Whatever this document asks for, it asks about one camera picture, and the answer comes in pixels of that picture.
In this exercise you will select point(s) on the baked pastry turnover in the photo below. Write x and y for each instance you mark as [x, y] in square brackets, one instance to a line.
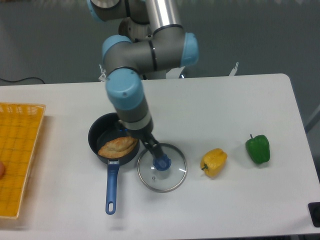
[118, 147]

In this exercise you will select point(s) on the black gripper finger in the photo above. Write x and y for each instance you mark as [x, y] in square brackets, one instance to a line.
[152, 145]

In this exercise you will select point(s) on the glass pot lid blue knob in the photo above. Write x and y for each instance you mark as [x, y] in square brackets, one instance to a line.
[163, 175]

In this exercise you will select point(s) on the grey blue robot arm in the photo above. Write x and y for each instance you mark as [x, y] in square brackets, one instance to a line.
[126, 59]

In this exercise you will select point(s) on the black corner device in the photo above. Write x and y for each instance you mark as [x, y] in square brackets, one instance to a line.
[314, 210]

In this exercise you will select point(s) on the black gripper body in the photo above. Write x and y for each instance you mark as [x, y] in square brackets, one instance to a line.
[144, 133]

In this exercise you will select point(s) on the yellow bell pepper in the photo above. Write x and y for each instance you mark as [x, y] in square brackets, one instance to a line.
[213, 162]

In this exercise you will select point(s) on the dark pot blue handle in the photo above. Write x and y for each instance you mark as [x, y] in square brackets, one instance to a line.
[101, 131]

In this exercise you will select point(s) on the yellow woven basket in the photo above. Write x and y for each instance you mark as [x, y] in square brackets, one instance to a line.
[20, 125]

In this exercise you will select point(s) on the green bell pepper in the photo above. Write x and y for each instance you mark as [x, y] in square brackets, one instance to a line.
[258, 149]

